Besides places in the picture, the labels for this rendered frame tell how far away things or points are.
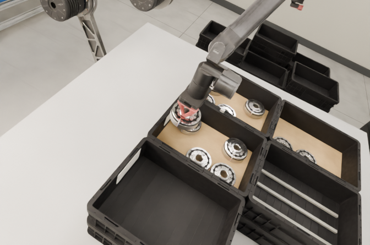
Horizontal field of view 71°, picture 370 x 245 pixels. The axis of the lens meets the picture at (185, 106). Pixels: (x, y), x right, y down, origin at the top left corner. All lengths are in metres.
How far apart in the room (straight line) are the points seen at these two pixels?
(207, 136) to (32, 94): 1.55
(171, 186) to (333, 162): 0.80
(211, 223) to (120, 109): 0.66
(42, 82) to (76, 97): 1.09
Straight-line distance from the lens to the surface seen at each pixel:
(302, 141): 1.38
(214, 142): 1.11
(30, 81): 2.40
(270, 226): 1.03
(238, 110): 1.29
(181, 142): 1.06
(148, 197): 0.93
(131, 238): 0.78
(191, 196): 0.97
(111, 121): 1.23
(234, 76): 0.73
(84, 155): 1.13
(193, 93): 0.77
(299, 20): 4.12
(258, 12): 0.77
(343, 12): 4.10
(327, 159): 1.41
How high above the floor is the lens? 1.68
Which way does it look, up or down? 46 degrees down
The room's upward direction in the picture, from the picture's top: 23 degrees clockwise
